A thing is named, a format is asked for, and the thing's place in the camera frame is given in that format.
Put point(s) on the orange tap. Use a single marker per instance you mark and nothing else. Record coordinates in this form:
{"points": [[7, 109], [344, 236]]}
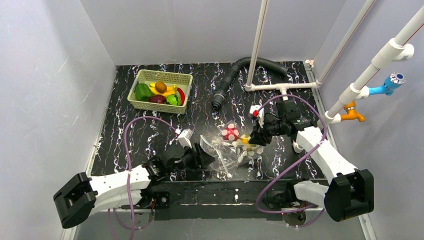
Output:
{"points": [[351, 113]]}

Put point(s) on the white PVC pipe frame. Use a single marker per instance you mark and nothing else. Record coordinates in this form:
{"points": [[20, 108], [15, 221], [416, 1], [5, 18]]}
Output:
{"points": [[397, 49]]}

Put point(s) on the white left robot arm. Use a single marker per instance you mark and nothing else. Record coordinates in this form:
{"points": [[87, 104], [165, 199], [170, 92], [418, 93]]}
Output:
{"points": [[83, 196]]}

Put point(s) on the dark green bell pepper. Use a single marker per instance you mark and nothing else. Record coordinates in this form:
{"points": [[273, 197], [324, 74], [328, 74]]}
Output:
{"points": [[143, 92]]}

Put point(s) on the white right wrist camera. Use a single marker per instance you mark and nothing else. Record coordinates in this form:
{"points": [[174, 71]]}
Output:
{"points": [[256, 112]]}

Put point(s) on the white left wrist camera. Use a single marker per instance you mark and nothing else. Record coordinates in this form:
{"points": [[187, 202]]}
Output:
{"points": [[184, 137]]}

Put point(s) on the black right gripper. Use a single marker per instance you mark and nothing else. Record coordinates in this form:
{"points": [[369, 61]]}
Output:
{"points": [[262, 131]]}

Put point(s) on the clear zip top bag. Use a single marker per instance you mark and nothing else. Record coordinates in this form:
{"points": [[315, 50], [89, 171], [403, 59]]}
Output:
{"points": [[229, 155]]}

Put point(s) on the green plastic basket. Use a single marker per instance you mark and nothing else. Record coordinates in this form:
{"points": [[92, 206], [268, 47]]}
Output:
{"points": [[184, 81]]}

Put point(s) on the aluminium frame rail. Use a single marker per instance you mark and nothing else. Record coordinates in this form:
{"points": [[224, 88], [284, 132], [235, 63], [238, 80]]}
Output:
{"points": [[311, 224]]}

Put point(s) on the blue tap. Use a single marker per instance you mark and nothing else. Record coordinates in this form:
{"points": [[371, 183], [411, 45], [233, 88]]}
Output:
{"points": [[391, 83]]}

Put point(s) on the red fake chili pepper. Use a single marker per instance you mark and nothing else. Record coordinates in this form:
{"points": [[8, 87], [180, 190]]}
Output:
{"points": [[182, 96]]}

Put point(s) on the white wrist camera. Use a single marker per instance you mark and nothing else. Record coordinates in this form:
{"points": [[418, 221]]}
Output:
{"points": [[184, 137], [256, 112]]}

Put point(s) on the brown fake kiwi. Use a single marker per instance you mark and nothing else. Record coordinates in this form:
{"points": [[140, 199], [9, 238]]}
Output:
{"points": [[161, 87]]}

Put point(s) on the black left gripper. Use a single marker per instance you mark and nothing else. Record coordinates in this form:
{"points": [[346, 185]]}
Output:
{"points": [[198, 158]]}

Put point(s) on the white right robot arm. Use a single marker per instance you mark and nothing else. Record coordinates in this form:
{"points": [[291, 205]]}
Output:
{"points": [[350, 191]]}

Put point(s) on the yellow fake banana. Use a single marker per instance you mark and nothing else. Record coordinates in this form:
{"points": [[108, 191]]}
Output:
{"points": [[170, 90]]}

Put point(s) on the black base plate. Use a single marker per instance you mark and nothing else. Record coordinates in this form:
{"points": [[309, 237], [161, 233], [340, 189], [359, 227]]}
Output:
{"points": [[205, 200]]}

